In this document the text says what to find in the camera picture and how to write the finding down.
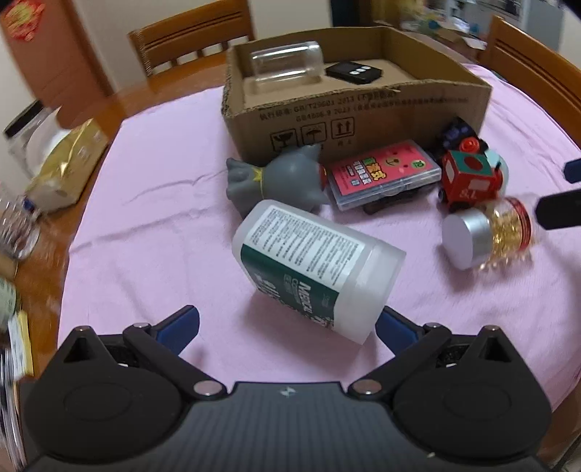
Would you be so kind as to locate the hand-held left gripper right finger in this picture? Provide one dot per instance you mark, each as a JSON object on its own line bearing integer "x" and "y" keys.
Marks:
{"x": 394, "y": 327}

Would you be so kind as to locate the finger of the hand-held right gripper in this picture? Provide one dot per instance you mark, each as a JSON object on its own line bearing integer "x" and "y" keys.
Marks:
{"x": 560, "y": 209}
{"x": 573, "y": 170}

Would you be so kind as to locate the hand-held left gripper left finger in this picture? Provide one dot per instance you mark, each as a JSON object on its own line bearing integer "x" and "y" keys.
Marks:
{"x": 182, "y": 320}

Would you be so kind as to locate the capsule bottle with silver cap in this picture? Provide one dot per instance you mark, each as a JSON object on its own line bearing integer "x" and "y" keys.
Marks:
{"x": 499, "y": 227}

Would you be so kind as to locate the red toy train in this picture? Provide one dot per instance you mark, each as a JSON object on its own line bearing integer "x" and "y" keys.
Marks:
{"x": 470, "y": 179}

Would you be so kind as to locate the white bottle with green label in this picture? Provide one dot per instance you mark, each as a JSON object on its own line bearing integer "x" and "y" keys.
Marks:
{"x": 308, "y": 254}

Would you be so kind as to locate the clear case with red label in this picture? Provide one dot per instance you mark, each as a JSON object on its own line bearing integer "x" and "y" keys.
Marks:
{"x": 381, "y": 174}

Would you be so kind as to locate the grey toy figure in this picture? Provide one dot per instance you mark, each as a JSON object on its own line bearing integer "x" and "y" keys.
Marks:
{"x": 290, "y": 181}

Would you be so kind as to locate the cardboard box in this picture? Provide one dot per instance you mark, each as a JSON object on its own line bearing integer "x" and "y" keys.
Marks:
{"x": 363, "y": 118}

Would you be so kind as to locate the pink tablecloth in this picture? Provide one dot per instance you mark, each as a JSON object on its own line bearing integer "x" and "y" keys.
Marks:
{"x": 159, "y": 227}

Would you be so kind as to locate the wooden chair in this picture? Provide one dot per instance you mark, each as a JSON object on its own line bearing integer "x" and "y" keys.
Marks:
{"x": 531, "y": 68}
{"x": 190, "y": 36}

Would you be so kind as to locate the golden foil bag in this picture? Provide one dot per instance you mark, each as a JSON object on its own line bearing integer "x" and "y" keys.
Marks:
{"x": 68, "y": 168}

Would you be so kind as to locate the clear plastic bottles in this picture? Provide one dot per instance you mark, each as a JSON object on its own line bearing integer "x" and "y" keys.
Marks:
{"x": 16, "y": 222}

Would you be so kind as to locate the black digital timer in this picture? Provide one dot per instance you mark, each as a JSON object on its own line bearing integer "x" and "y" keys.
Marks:
{"x": 355, "y": 72}

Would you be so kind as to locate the clear jar with black lid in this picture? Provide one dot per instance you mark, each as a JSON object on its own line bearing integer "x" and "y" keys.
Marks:
{"x": 27, "y": 131}

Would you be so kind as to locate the clear empty plastic jar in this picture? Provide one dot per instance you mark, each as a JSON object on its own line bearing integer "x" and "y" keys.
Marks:
{"x": 286, "y": 63}

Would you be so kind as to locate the brown wooden door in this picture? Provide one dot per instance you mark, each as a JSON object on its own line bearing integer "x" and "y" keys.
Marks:
{"x": 59, "y": 59}

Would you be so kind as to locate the red door decoration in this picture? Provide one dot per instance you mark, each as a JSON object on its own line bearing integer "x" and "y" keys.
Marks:
{"x": 20, "y": 18}

